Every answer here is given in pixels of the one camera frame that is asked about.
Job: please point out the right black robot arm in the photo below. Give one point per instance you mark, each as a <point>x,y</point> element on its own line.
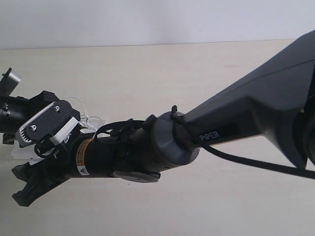
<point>276,100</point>

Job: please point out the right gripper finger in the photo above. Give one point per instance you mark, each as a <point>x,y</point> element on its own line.
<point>29,173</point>
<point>34,190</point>

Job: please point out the white wired earphones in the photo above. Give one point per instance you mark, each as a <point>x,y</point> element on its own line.
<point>89,123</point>

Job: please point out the translucent plastic storage case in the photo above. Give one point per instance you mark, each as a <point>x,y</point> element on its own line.
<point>23,153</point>

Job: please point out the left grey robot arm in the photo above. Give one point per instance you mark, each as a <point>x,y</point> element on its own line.
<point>43,117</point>

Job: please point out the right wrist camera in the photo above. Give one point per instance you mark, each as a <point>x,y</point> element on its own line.
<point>54,122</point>

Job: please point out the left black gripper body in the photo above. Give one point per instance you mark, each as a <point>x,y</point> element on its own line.
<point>17,110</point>

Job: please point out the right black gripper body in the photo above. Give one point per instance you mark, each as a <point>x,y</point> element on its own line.
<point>58,165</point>

